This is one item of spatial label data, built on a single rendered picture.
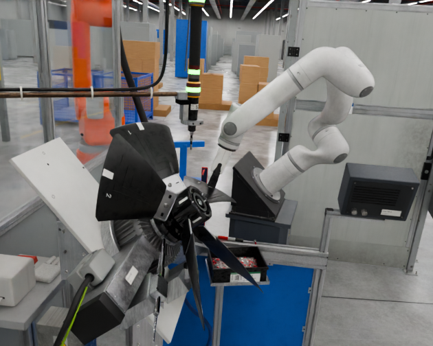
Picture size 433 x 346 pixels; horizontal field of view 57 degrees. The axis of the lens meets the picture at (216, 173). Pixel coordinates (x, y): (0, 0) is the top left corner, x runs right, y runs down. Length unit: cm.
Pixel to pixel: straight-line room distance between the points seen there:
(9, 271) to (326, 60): 121
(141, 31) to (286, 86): 1044
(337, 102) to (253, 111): 39
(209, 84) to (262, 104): 906
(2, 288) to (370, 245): 276
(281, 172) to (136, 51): 760
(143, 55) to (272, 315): 774
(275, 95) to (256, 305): 100
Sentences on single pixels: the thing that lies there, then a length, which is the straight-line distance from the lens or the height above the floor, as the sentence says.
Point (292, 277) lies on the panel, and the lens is 185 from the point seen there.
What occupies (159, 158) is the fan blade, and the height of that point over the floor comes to 132.
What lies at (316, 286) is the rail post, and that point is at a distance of 186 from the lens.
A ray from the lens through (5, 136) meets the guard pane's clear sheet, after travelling 166.
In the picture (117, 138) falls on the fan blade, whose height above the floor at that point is 144.
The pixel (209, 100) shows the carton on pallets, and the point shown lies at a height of 21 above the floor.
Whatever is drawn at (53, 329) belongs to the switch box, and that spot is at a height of 83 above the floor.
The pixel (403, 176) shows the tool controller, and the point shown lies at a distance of 168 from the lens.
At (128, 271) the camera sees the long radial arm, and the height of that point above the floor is 113.
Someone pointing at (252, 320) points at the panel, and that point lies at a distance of 198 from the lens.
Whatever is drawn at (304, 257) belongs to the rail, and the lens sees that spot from 178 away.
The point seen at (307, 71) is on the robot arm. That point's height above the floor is 161.
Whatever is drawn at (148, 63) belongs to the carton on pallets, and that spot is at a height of 114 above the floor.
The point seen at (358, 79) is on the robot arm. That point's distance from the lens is 145.
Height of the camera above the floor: 169
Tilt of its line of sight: 18 degrees down
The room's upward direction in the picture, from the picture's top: 4 degrees clockwise
